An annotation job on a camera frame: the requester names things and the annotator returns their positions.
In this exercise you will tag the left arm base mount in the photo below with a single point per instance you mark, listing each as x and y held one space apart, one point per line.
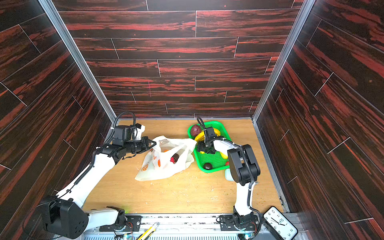
129 223

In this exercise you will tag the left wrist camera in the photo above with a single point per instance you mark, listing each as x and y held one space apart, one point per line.
128 133

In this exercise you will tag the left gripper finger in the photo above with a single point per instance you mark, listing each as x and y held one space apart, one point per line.
148 142
147 151

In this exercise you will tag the pink dragon fruit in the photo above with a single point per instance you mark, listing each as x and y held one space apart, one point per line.
174 159

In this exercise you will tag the purple passion fruit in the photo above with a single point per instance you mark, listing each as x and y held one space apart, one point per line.
195 130

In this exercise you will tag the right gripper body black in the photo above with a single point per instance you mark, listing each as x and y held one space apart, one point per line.
206 147

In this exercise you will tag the small yellow banana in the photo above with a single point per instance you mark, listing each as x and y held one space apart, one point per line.
224 155

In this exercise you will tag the pale blue object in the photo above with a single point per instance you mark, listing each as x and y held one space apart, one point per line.
228 175

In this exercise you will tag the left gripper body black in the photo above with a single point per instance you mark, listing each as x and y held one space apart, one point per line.
137 145

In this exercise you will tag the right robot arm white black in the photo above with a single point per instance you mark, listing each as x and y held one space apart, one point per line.
244 170

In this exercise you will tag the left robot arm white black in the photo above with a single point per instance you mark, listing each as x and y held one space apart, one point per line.
63 215

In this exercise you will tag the white plastic bag orange print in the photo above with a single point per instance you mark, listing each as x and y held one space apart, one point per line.
157 165

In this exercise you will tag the dark purple fruit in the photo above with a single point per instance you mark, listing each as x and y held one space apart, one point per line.
208 166

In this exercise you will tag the black white clock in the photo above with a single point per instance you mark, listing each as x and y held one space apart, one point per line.
279 225

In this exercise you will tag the yellow utility knife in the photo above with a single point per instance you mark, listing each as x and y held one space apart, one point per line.
149 232

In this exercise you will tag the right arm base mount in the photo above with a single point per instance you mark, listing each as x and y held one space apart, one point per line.
229 222

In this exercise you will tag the yellow banana bunch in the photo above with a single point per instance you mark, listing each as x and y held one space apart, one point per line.
201 136

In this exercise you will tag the green plastic basket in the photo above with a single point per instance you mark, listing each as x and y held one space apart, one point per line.
213 162

